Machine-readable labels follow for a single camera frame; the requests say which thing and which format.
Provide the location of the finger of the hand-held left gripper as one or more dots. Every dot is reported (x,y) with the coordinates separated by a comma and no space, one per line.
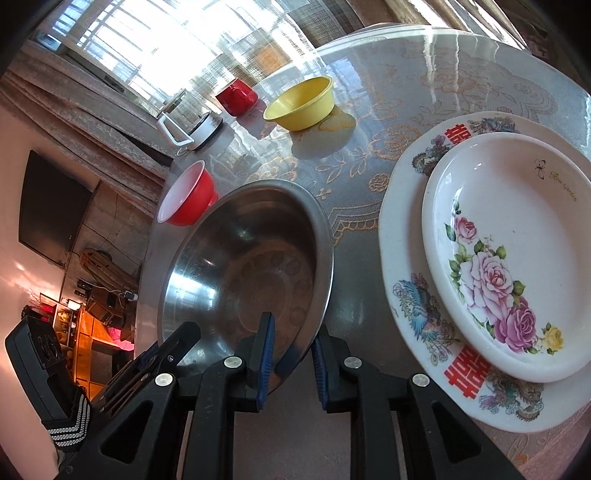
(122,390)
(178,344)

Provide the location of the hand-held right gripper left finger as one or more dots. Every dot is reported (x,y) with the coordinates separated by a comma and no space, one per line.
(267,360)

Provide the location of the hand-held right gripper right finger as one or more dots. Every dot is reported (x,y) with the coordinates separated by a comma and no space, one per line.
(319,369)

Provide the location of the stainless steel bowl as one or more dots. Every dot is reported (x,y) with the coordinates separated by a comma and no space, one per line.
(240,258)

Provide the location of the white phoenix pattern plate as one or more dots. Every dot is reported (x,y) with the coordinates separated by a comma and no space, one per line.
(406,258)

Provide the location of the red plastic bowl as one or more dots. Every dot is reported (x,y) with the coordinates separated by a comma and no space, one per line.
(194,198)

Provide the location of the white rose print plate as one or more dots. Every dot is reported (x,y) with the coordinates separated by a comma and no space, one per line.
(517,221)

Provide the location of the yellow plastic bowl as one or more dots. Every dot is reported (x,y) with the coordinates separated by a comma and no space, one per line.
(300,104)

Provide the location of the orange lit wooden cabinet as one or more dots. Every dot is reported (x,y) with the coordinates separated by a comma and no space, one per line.
(99,337)

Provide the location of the black white striped cuff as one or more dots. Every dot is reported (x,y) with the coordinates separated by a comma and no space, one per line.
(69,424)

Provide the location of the white power adapter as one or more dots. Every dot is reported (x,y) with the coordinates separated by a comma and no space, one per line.
(131,295)

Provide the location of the black television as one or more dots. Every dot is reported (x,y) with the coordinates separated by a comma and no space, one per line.
(53,207)

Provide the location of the white glass electric kettle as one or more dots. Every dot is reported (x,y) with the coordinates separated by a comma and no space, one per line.
(194,129)

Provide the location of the red mug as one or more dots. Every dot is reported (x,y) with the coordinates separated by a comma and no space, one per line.
(235,99)

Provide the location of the grey velvet curtain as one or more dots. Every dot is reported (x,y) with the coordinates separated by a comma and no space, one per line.
(69,110)

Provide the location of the large barred window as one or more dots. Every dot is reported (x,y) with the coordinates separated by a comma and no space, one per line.
(138,37)

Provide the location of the sheer mesh curtain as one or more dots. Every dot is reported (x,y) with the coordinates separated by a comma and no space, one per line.
(286,41)

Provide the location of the beige patterned curtain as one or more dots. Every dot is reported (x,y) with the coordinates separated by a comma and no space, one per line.
(438,14)

